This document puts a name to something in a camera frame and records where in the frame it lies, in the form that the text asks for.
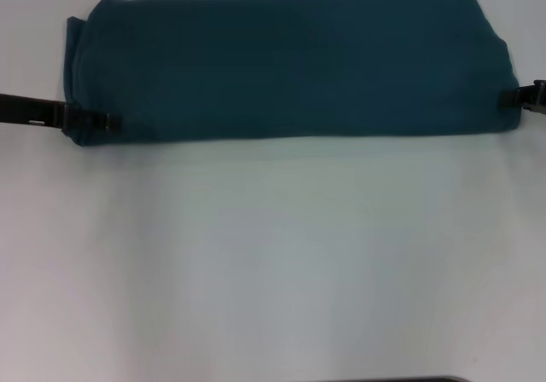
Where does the teal blue printed t-shirt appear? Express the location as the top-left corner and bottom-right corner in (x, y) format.
(62, 0), (523, 148)

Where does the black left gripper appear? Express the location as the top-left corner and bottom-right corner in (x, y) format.
(0, 92), (124, 136)

